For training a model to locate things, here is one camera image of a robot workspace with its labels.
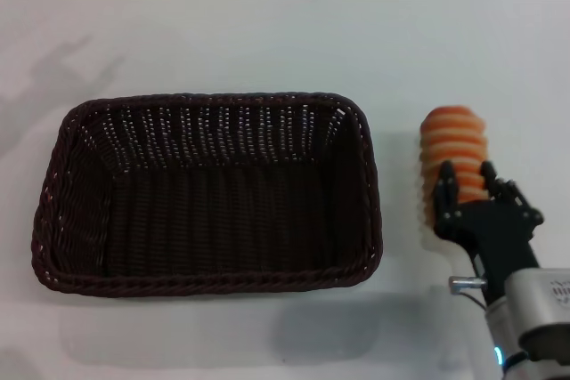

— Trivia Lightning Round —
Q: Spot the silver metal mount pin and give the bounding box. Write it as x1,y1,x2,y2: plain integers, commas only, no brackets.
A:
448,276,487,295

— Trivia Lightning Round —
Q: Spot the thin black cable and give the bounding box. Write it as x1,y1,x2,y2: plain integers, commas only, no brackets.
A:
458,291,487,310

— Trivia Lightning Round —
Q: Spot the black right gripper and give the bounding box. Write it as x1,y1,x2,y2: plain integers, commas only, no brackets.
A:
433,158,545,297

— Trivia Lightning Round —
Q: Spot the dark brown woven wicker basket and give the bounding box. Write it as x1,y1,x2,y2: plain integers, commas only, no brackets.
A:
30,92,384,299

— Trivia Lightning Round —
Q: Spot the orange striped spiral bread roll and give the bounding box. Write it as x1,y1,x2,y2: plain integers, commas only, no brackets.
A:
417,105,490,251

